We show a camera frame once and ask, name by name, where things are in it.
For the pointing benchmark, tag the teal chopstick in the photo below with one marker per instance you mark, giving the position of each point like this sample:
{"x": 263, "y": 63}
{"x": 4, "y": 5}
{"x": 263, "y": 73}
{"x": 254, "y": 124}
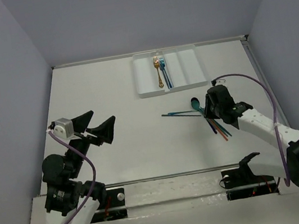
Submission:
{"x": 222, "y": 128}

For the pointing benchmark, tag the iridescent green fork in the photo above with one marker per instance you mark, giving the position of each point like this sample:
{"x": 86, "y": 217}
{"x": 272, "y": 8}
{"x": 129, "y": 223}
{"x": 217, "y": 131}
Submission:
{"x": 179, "y": 113}

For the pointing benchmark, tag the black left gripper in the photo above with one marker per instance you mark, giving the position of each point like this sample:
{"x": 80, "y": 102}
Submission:
{"x": 86, "y": 135}

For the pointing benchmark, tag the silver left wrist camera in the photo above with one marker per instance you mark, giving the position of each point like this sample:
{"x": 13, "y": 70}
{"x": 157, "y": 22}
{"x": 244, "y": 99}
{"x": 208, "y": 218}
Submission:
{"x": 62, "y": 128}

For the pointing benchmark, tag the white plastic cutlery tray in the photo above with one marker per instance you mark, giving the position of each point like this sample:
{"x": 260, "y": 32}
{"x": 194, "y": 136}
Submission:
{"x": 184, "y": 66}

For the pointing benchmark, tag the purple metal spoon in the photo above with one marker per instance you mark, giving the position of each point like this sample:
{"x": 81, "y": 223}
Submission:
{"x": 196, "y": 106}

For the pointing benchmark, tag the orange chopstick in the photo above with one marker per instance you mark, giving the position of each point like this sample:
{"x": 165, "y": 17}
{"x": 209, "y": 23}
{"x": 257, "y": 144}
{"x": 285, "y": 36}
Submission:
{"x": 220, "y": 131}

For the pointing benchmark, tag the white front platform board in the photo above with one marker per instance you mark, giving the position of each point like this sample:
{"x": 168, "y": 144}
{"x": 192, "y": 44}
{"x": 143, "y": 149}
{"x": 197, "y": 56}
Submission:
{"x": 195, "y": 197}

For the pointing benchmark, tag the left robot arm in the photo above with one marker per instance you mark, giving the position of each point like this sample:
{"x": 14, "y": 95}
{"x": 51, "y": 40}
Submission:
{"x": 73, "y": 195}

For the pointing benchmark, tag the teal metal knife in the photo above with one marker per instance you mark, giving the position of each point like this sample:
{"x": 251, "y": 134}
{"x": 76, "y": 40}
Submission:
{"x": 179, "y": 115}

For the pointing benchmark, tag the blue metal fork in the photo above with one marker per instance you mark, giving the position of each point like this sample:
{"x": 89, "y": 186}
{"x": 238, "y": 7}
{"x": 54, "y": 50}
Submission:
{"x": 166, "y": 72}
{"x": 163, "y": 74}

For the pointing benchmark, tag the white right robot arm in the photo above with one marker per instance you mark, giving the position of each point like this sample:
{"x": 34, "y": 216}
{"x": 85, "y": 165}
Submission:
{"x": 284, "y": 164}

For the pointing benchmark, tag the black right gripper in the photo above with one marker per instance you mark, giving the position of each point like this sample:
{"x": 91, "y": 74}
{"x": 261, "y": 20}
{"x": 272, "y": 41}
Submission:
{"x": 209, "y": 98}

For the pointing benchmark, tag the dark chopstick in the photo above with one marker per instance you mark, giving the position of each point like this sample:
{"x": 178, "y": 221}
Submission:
{"x": 211, "y": 125}

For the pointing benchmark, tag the ornate gold fork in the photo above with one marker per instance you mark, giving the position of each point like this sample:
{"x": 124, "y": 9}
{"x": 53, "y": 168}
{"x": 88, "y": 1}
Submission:
{"x": 157, "y": 67}

